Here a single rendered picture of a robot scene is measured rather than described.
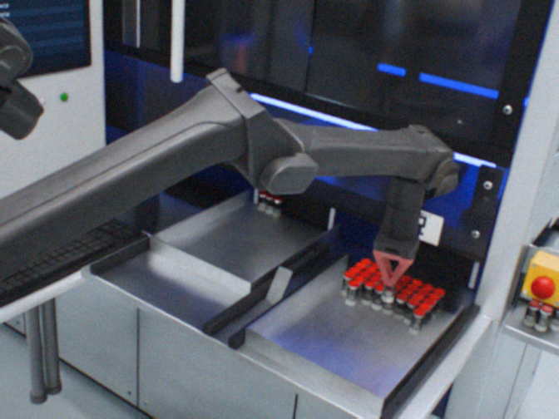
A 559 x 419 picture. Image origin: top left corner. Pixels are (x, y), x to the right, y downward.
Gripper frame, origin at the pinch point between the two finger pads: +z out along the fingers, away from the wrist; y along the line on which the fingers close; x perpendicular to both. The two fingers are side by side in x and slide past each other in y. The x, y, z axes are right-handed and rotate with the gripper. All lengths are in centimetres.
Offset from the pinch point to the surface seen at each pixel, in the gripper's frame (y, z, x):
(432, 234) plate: 17.5, -1.4, -4.6
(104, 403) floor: 41, 100, 89
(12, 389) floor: 34, 99, 120
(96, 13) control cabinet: 31, -29, 80
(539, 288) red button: 8.8, -0.3, -24.7
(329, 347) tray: -9.3, 10.9, 7.0
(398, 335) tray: -0.1, 11.1, -3.2
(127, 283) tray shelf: -8.1, 11.0, 47.6
